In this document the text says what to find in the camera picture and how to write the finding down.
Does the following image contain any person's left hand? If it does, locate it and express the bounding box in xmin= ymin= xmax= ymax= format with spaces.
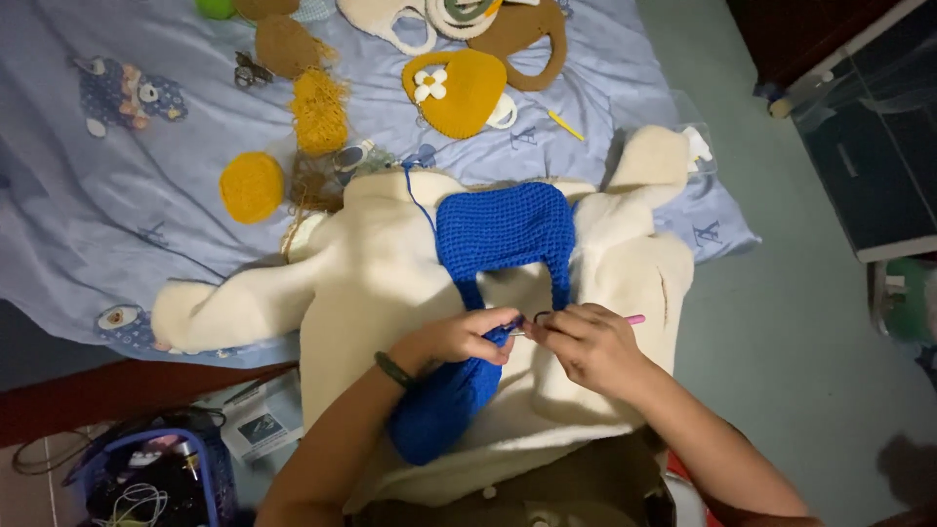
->
xmin=400 ymin=307 xmax=525 ymax=376

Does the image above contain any person's right hand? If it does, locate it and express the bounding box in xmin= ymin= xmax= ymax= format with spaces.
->
xmin=524 ymin=303 xmax=650 ymax=400

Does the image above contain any pink handled crochet hook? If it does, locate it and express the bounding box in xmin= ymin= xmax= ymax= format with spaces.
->
xmin=509 ymin=314 xmax=647 ymax=338

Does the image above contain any blue crochet bag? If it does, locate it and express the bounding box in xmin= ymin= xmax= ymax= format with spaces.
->
xmin=387 ymin=182 xmax=579 ymax=467

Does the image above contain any cream fleece jacket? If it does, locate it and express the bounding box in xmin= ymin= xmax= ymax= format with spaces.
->
xmin=150 ymin=126 xmax=696 ymax=513

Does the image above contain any blue yarn strand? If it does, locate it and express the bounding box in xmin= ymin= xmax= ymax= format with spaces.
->
xmin=400 ymin=161 xmax=439 ymax=235

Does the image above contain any brown tangled yarn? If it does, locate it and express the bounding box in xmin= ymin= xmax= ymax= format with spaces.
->
xmin=287 ymin=151 xmax=346 ymax=215

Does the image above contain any white paper leaflet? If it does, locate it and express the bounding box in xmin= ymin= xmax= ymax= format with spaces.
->
xmin=218 ymin=391 xmax=305 ymax=464

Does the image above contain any yellow crochet hook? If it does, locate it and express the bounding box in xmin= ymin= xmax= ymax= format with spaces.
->
xmin=547 ymin=110 xmax=587 ymax=143

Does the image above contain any clear plastic bag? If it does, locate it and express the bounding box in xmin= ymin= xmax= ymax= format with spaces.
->
xmin=670 ymin=89 xmax=720 ymax=177

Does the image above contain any yellow crochet bag with flower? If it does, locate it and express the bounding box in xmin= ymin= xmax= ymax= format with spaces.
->
xmin=401 ymin=48 xmax=519 ymax=141

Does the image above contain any yellow yarn ball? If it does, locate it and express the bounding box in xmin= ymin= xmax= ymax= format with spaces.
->
xmin=219 ymin=151 xmax=285 ymax=225

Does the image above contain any yellow crochet net piece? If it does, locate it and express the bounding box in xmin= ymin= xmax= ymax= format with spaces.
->
xmin=288 ymin=67 xmax=351 ymax=158

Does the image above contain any brown crochet bag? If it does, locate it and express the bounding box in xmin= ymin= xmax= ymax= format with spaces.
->
xmin=467 ymin=0 xmax=569 ymax=92

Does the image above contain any green and white stool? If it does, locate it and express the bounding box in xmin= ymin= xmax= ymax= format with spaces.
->
xmin=867 ymin=256 xmax=937 ymax=345

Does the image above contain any cream crochet bag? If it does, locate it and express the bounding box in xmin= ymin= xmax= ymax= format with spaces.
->
xmin=335 ymin=0 xmax=506 ymax=57

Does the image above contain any brown crochet round piece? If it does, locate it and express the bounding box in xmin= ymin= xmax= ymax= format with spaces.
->
xmin=254 ymin=15 xmax=327 ymax=80
xmin=233 ymin=0 xmax=301 ymax=20

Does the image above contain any light blue printed bedsheet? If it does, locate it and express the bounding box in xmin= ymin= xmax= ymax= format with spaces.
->
xmin=0 ymin=0 xmax=762 ymax=368

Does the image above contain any glass cabinet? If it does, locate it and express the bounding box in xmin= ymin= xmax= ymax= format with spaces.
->
xmin=754 ymin=0 xmax=937 ymax=263

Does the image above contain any green bead bracelet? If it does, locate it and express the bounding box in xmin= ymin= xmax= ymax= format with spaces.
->
xmin=374 ymin=351 xmax=415 ymax=389

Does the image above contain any blue basket with cables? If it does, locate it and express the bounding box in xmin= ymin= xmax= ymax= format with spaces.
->
xmin=64 ymin=427 xmax=239 ymax=527

